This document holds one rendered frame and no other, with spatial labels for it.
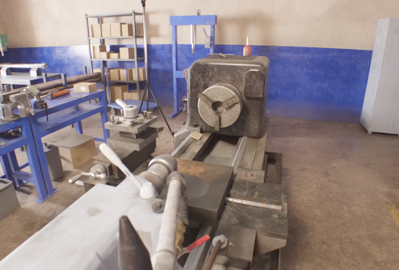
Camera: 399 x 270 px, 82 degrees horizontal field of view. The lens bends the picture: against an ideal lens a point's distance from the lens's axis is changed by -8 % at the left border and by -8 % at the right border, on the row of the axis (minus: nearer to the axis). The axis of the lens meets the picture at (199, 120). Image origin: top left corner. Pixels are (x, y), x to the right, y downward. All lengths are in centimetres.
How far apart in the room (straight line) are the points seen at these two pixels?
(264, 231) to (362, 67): 442
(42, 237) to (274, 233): 67
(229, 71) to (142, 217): 123
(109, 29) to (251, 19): 288
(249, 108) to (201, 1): 372
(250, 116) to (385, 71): 331
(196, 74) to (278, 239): 112
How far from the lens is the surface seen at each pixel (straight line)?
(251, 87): 153
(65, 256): 47
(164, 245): 31
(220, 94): 141
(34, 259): 48
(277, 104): 499
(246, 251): 83
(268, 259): 146
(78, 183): 129
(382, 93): 470
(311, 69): 491
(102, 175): 94
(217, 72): 160
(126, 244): 20
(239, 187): 109
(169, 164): 75
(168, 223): 35
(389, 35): 461
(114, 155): 51
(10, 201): 278
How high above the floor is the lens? 148
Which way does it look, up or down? 19 degrees down
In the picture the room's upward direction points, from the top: straight up
